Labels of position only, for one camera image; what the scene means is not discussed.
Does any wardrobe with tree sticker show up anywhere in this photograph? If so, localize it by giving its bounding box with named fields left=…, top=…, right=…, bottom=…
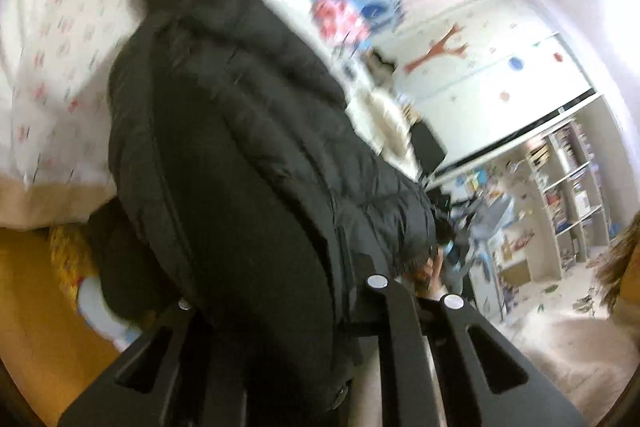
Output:
left=370, top=0, right=601, bottom=172

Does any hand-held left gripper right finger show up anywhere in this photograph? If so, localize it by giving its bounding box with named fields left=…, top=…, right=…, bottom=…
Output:
left=345, top=274, right=586, bottom=427

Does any cluttered desk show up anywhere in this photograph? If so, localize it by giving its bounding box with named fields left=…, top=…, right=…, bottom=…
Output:
left=435, top=167, right=533, bottom=323

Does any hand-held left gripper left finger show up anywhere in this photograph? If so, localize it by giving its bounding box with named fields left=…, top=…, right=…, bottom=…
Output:
left=57, top=299, right=251, bottom=427

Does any pink checked cloth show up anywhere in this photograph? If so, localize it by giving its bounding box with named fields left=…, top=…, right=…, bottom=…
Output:
left=310, top=0, right=373, bottom=45

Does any white bookshelf with books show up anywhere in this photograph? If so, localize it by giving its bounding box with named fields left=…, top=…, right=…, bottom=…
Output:
left=520, top=117, right=613, bottom=283

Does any person's brown hair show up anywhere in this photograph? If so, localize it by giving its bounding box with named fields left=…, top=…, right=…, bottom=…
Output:
left=595, top=214, right=640, bottom=333

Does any black flat panel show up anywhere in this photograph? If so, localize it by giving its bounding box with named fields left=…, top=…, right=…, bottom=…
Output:
left=410, top=119, right=448, bottom=172

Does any yellow patterned cloth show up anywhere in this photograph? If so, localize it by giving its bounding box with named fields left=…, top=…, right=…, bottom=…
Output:
left=47, top=224, right=96, bottom=303

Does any cherry print bed sheet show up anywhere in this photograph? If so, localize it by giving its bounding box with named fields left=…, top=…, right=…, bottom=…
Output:
left=0, top=0, right=321, bottom=218

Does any black puffer jacket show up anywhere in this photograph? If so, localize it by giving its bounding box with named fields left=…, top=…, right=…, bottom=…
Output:
left=87, top=0, right=443, bottom=415

